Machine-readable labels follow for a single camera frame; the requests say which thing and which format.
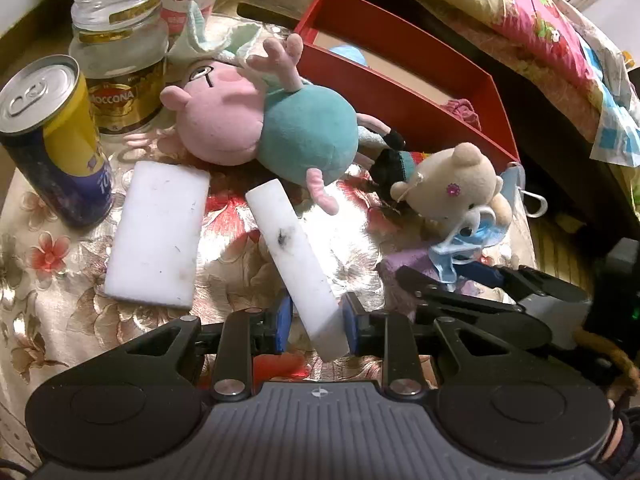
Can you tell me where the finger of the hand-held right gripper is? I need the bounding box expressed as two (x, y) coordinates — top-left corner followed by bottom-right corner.
(457, 262), (593, 307)
(395, 266), (553, 352)

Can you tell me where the pink pig plush toy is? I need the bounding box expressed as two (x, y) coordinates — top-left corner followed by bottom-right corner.
(160, 34), (406, 216)

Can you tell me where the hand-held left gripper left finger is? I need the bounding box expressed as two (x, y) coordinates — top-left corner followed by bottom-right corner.
(122, 296), (296, 403)

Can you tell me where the brown cord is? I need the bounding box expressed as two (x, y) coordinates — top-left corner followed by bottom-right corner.
(572, 327), (640, 401)

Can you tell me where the pink knitted item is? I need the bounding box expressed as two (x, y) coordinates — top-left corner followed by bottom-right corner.
(440, 97), (483, 133)

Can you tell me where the pale green cloth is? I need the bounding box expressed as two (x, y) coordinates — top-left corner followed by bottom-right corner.
(167, 0), (266, 68)

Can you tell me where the glass jar with gold label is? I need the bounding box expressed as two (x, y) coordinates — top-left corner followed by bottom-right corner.
(69, 0), (170, 135)

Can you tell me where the white face mask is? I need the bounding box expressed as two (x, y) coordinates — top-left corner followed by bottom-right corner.
(500, 161), (550, 219)

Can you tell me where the yellow and blue drink can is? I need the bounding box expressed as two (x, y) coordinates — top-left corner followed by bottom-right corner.
(0, 55), (116, 228)

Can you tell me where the colourful floral quilt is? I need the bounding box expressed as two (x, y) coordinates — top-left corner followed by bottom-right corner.
(405, 0), (640, 211)

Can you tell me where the flat white sponge block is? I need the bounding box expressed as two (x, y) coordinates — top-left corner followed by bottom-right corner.
(104, 161), (211, 310)

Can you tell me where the red cardboard box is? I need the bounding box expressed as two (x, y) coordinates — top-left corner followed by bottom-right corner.
(292, 0), (522, 171)

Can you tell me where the light blue soft item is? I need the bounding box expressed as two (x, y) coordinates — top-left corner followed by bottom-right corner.
(330, 45), (373, 68)

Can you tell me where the small black doll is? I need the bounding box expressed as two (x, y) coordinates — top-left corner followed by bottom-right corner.
(367, 130), (418, 191)

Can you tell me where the beige bear plush toy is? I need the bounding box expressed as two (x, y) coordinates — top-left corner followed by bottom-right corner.
(390, 142), (513, 233)

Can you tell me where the blue face mask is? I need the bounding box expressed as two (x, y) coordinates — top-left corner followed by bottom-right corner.
(431, 207), (503, 286)

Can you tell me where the long white sponge block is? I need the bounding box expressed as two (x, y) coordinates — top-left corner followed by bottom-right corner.
(245, 179), (350, 362)

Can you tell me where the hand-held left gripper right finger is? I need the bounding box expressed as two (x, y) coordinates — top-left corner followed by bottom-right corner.
(344, 293), (507, 404)

